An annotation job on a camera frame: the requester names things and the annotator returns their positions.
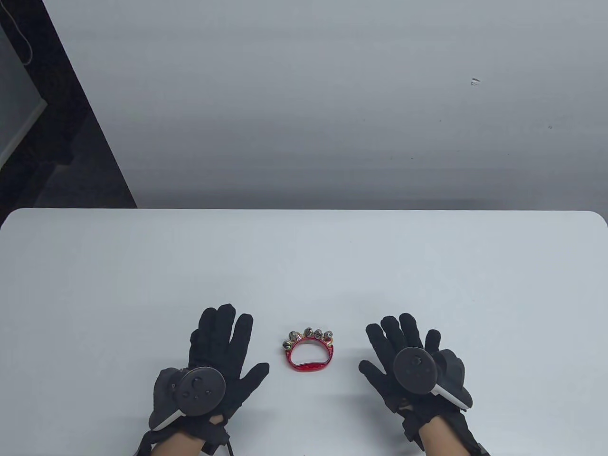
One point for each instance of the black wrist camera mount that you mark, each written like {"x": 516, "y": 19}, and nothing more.
{"x": 468, "y": 434}
{"x": 213, "y": 434}

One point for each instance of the person's right hand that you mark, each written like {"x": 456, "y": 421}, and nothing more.
{"x": 387, "y": 346}

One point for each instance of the person's left forearm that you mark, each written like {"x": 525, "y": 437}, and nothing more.
{"x": 175, "y": 446}

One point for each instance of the red handbell with silver bells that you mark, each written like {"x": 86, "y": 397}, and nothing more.
{"x": 311, "y": 366}

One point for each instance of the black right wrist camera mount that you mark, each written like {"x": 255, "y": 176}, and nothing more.
{"x": 468, "y": 434}

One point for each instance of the person's right forearm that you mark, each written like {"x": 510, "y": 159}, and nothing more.
{"x": 439, "y": 439}

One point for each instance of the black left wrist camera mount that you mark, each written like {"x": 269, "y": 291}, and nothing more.
{"x": 213, "y": 434}

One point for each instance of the pale grey cabinet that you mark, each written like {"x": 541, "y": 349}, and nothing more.
{"x": 16, "y": 95}

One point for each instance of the person's left hand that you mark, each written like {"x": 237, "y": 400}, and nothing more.
{"x": 223, "y": 346}

